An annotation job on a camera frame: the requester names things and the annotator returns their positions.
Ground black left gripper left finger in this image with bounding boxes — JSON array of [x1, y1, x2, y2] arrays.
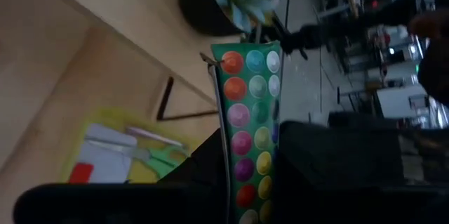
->
[[13, 129, 231, 224]]

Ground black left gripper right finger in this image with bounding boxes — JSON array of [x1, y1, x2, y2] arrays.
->
[[273, 120, 449, 224]]

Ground white glue bottle red cap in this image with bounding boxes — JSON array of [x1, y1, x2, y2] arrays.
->
[[67, 123, 138, 185]]

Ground green handled scissors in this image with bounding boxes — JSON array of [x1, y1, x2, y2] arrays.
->
[[83, 136, 190, 179]]

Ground purple pen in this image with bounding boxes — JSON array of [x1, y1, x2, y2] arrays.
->
[[125, 126, 185, 147]]

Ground green yellow crayon box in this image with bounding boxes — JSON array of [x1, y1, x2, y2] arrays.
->
[[199, 40, 282, 224]]

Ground yellow transparent pencil case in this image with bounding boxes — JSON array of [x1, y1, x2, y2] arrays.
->
[[59, 106, 197, 185]]

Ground potted succulent plant black bowl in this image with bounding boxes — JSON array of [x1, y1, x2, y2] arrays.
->
[[177, 0, 281, 37]]

